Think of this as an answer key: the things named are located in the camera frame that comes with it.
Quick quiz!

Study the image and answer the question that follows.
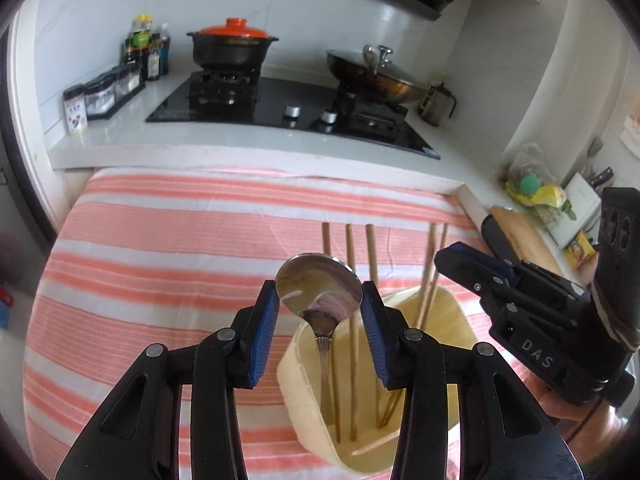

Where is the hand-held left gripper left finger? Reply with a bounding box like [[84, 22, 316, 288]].
[[55, 280, 281, 480]]

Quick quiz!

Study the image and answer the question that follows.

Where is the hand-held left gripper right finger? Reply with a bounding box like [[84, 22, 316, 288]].
[[361, 281, 586, 480]]

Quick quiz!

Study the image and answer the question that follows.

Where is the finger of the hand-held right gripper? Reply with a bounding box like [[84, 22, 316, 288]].
[[452, 241, 524, 282], [434, 243, 507, 307]]

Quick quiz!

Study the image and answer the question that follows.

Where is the cream plastic utensil container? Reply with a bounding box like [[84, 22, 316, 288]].
[[276, 285, 476, 478]]

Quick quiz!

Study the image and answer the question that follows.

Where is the large steel spoon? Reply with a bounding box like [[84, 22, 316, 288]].
[[275, 253, 363, 413]]

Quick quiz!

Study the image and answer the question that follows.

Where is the person's right hand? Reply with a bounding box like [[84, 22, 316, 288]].
[[525, 372, 629, 467]]

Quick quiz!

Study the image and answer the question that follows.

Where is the black oblong case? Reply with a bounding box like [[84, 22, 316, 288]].
[[481, 214, 521, 263]]

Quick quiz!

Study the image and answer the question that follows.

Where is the wooden cutting board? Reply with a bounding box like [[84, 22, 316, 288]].
[[489, 206, 563, 276]]

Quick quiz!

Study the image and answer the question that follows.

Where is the yellow box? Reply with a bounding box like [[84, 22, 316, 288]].
[[565, 231, 599, 267]]

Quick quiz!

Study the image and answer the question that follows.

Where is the plastic bag with yellow items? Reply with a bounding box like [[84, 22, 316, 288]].
[[502, 142, 576, 223]]

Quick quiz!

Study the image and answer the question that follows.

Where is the white knife block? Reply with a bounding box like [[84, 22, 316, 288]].
[[547, 172, 602, 249]]

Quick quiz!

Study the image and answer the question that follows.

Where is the pink striped tablecloth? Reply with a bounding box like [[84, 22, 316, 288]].
[[22, 166, 531, 480]]

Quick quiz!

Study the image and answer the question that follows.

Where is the glass french press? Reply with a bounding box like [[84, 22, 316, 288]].
[[419, 82, 458, 127]]

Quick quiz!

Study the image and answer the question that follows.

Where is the wok with glass lid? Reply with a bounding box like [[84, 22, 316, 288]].
[[326, 45, 427, 105]]

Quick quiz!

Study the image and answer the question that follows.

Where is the black gas stove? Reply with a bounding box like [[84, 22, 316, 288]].
[[145, 71, 442, 161]]

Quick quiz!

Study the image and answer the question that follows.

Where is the clear spice jar set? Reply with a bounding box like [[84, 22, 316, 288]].
[[82, 64, 147, 121]]

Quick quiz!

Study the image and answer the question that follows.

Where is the black clay pot orange lid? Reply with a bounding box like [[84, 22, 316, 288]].
[[186, 17, 280, 70]]

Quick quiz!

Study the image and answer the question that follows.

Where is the white seasoning shaker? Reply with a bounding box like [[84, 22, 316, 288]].
[[63, 85, 89, 136]]

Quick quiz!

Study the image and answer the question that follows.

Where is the dark sauce bottle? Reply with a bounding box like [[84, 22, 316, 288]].
[[145, 35, 163, 82], [158, 23, 172, 75]]

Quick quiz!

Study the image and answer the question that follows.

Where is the yellow cap bottle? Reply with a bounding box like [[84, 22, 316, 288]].
[[131, 14, 154, 61]]

